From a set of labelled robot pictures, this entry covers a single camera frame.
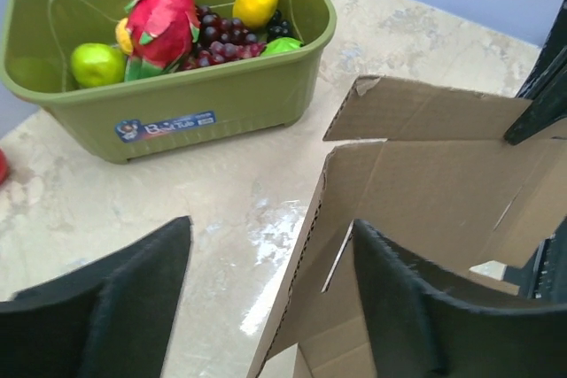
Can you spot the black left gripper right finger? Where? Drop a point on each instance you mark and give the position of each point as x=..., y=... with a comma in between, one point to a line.
x=425, y=321

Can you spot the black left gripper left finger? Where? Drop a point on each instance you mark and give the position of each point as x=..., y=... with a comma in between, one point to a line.
x=110, y=318

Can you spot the green apple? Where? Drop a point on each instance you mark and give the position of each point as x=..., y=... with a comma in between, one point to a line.
x=96, y=64

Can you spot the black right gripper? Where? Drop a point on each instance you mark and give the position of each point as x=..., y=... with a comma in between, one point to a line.
x=546, y=279

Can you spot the black grape bunch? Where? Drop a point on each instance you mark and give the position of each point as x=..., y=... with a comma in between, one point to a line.
x=278, y=27

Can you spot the brown cardboard paper box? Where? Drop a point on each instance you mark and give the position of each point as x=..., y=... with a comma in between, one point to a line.
x=427, y=167

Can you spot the red dragon fruit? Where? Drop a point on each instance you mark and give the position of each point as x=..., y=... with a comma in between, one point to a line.
x=162, y=33

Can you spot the purple grape bunch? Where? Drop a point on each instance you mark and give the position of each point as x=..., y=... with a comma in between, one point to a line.
x=221, y=41

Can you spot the green plastic tub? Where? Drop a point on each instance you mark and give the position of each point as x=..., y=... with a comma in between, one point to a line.
x=135, y=119

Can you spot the red apple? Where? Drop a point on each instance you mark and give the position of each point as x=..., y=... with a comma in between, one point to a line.
x=4, y=167

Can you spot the green lime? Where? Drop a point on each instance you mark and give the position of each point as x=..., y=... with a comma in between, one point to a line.
x=281, y=45

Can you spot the yellow lemon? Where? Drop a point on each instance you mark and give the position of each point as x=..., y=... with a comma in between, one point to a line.
x=254, y=13

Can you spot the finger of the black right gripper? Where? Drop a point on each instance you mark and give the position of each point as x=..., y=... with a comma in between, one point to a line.
x=545, y=87

